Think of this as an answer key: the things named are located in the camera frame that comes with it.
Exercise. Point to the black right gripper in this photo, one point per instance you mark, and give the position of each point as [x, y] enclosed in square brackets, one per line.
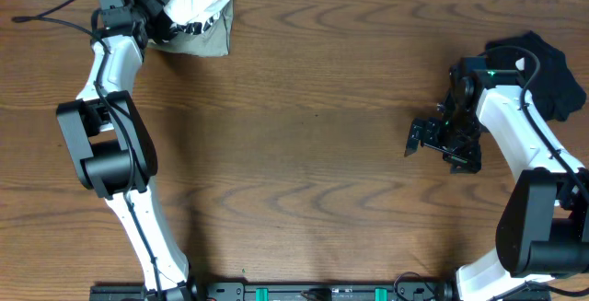
[468, 160]

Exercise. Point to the white black-print garment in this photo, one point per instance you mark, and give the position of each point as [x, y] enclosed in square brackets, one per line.
[195, 28]

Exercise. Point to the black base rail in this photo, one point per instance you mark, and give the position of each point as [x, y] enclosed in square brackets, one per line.
[405, 289]

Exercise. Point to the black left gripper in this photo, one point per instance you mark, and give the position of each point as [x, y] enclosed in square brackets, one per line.
[162, 25]

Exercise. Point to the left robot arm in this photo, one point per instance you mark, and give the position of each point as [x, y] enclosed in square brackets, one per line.
[113, 153]

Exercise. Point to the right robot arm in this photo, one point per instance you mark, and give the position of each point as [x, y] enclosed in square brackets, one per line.
[542, 234]

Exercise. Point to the black garment right side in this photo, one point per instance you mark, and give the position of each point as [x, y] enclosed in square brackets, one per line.
[555, 91]

